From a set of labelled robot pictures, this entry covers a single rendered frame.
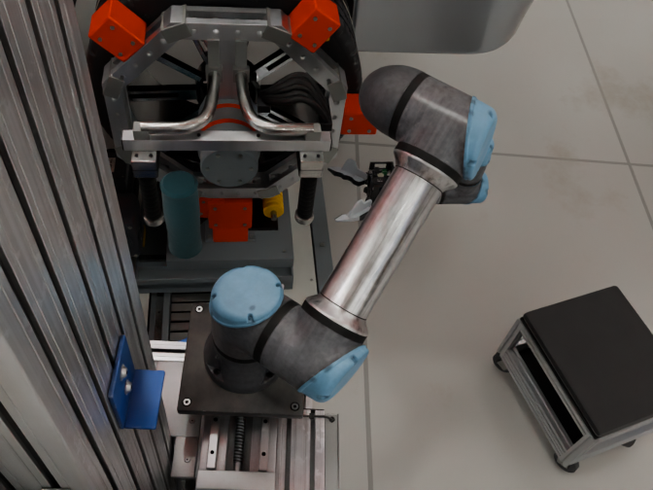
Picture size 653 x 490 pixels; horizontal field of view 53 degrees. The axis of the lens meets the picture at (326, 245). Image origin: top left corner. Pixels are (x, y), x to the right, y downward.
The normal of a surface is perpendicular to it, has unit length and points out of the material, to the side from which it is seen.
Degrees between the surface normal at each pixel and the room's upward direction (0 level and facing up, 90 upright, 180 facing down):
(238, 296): 7
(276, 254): 0
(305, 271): 0
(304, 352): 37
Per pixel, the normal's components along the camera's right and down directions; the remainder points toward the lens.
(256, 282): 0.00, -0.65
